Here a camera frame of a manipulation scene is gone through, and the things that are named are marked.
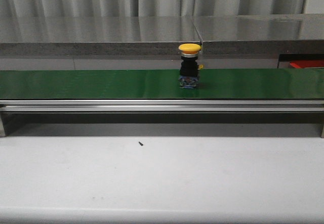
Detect green conveyor belt unit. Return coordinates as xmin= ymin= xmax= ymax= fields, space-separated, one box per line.
xmin=1 ymin=68 xmax=323 ymax=137

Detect grey stone counter right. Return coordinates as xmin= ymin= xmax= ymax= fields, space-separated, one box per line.
xmin=193 ymin=14 xmax=323 ymax=68

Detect grey stone counter left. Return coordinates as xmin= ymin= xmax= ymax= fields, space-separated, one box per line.
xmin=1 ymin=17 xmax=201 ymax=69

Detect yellow push button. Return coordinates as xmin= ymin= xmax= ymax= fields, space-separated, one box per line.
xmin=178 ymin=43 xmax=204 ymax=89

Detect grey stone counter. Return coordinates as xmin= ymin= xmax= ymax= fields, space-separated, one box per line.
xmin=193 ymin=14 xmax=323 ymax=68
xmin=1 ymin=17 xmax=201 ymax=69

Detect red plastic tray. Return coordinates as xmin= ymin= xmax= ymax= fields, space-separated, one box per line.
xmin=290 ymin=60 xmax=324 ymax=68

